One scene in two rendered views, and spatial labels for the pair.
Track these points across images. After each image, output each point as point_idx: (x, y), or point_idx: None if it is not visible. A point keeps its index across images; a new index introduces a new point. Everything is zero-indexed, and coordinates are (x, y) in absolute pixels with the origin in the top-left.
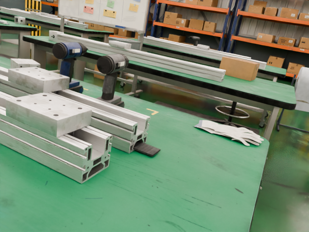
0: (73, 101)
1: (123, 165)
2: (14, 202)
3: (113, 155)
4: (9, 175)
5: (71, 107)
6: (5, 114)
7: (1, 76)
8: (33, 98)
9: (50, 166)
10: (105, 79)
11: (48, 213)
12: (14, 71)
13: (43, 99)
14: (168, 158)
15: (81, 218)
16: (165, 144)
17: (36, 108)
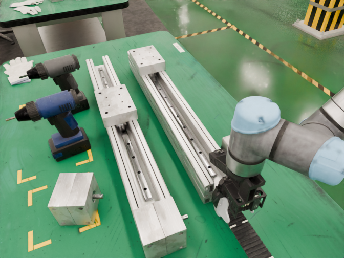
0: (115, 79)
1: (122, 66)
2: (175, 62)
3: (120, 72)
4: (172, 72)
5: (136, 52)
6: (165, 71)
7: (138, 130)
8: (150, 61)
9: None
10: (73, 77)
11: (167, 57)
12: (133, 104)
13: (145, 59)
14: (95, 65)
15: (159, 54)
16: (80, 72)
17: (155, 52)
